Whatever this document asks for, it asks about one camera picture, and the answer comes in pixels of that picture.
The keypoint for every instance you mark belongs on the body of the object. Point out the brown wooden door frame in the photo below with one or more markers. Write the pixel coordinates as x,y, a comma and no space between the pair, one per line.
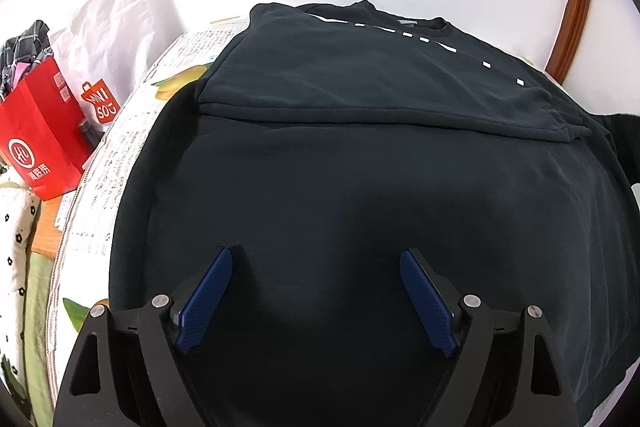
572,7

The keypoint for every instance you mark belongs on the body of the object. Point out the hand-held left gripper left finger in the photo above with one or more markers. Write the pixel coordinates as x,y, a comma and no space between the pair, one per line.
207,297

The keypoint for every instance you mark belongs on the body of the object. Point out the black sweatshirt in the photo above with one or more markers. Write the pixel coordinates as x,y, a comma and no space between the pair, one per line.
325,182

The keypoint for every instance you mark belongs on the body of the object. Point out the white dotted quilt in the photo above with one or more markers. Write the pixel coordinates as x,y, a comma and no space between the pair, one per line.
15,257

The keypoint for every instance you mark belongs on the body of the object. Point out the wooden stool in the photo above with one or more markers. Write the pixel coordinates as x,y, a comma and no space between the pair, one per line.
47,232

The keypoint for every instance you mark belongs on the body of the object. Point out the fruit printed bed sheet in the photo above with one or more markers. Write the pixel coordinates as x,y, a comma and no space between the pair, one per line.
110,157

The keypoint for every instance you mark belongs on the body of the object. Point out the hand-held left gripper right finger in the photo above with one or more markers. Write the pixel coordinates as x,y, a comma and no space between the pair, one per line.
425,297

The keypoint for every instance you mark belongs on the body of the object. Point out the white Miniso plastic bag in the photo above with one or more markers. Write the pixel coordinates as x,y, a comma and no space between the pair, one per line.
107,37

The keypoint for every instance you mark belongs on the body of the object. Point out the red paper bag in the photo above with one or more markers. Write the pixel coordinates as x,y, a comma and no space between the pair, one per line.
42,137

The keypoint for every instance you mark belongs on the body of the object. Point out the plaid cloth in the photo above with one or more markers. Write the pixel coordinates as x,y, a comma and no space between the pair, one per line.
25,49

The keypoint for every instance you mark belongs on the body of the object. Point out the light green cloth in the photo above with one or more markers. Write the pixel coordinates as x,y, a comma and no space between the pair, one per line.
39,332

